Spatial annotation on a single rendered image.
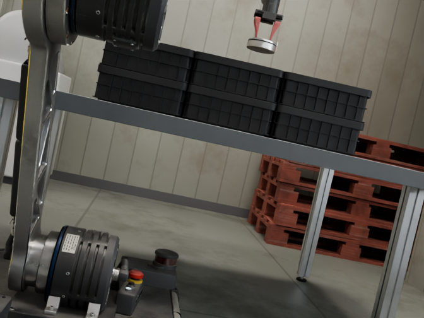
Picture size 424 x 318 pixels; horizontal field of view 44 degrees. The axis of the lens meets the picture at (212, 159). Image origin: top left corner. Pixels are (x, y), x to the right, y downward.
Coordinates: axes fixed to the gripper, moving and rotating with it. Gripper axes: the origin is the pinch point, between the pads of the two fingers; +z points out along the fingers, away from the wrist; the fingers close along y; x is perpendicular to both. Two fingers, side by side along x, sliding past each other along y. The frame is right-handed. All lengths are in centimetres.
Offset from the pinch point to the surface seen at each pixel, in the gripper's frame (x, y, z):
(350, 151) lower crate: 16, -36, 33
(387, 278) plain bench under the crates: 2, -63, 74
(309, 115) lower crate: 17.9, -19.6, 25.1
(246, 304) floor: -32, -21, 103
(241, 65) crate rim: 18.9, 6.0, 14.4
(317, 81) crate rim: 18.4, -19.5, 13.7
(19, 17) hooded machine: -181, 160, -18
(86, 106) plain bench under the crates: 74, 39, 41
